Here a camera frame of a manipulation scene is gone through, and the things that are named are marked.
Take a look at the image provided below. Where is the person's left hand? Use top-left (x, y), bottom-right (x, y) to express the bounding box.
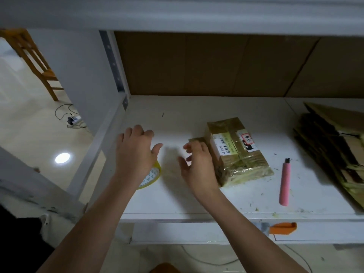
top-left (115, 125), bottom-right (164, 189)

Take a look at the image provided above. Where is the person's right hand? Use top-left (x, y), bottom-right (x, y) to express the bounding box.
top-left (177, 139), bottom-right (223, 204)

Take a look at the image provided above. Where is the yellow tape roll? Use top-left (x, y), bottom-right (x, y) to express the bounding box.
top-left (136, 161), bottom-right (163, 190)

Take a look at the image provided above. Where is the barcode label cardboard box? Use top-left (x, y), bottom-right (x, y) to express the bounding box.
top-left (189, 117), bottom-right (275, 188)

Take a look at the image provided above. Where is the white metal shelf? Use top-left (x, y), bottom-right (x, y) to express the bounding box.
top-left (0, 0), bottom-right (364, 248)

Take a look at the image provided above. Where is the pink utility knife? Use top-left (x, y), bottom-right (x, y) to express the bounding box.
top-left (278, 158), bottom-right (292, 207)

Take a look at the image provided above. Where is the stack of cardboard boxes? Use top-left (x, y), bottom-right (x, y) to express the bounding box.
top-left (293, 102), bottom-right (364, 211)

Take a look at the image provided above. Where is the person's left forearm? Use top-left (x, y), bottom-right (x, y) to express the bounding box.
top-left (37, 178), bottom-right (138, 273)

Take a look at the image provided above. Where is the person's right forearm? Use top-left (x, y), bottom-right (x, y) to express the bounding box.
top-left (198, 187), bottom-right (308, 273)

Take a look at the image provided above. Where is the person's left leg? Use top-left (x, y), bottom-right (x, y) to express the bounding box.
top-left (149, 262), bottom-right (182, 273)

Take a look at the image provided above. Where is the white power strip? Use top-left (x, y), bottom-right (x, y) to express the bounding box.
top-left (66, 114), bottom-right (86, 129)

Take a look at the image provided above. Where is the orange plastic object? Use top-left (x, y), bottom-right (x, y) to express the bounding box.
top-left (268, 221), bottom-right (298, 235)

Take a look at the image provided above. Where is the wooden chair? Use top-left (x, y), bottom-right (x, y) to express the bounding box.
top-left (0, 28), bottom-right (66, 102)

